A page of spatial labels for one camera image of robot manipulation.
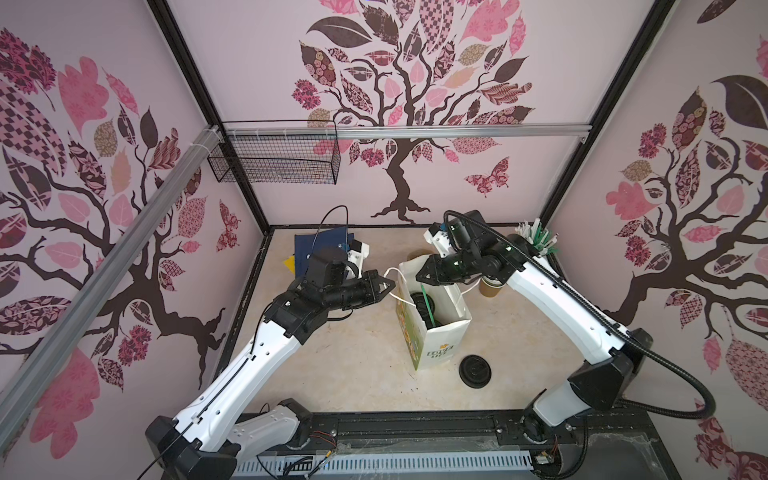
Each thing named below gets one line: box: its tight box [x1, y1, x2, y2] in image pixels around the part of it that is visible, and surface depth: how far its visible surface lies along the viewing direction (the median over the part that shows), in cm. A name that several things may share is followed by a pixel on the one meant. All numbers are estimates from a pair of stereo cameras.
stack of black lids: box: [458, 354, 492, 389], surface depth 83 cm
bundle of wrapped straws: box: [515, 218, 560, 256], surface depth 95 cm
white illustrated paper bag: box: [395, 255, 472, 370], surface depth 73 cm
